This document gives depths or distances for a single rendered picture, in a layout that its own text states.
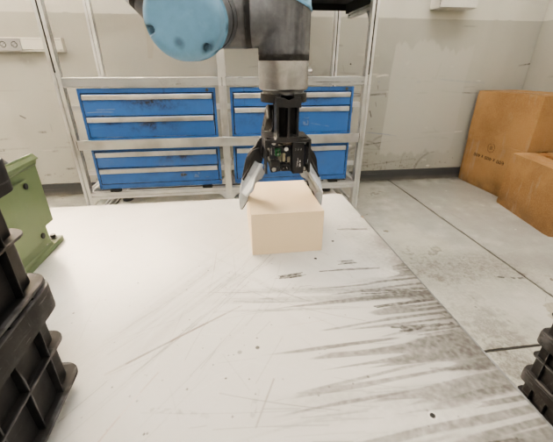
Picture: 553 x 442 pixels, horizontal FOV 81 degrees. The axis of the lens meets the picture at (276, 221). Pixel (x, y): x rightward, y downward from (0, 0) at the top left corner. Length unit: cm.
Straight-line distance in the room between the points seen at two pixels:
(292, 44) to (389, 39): 262
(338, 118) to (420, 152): 146
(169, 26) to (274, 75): 18
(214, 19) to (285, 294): 34
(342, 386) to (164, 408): 17
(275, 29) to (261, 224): 28
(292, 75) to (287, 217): 21
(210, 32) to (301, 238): 33
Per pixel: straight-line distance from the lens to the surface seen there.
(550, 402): 95
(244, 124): 199
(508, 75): 373
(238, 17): 51
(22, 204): 62
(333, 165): 214
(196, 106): 198
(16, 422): 35
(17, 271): 33
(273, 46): 50
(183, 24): 37
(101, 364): 43
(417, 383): 39
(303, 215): 53
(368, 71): 210
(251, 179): 56
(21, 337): 32
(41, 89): 314
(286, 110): 50
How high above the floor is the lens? 99
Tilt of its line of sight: 26 degrees down
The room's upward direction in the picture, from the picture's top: straight up
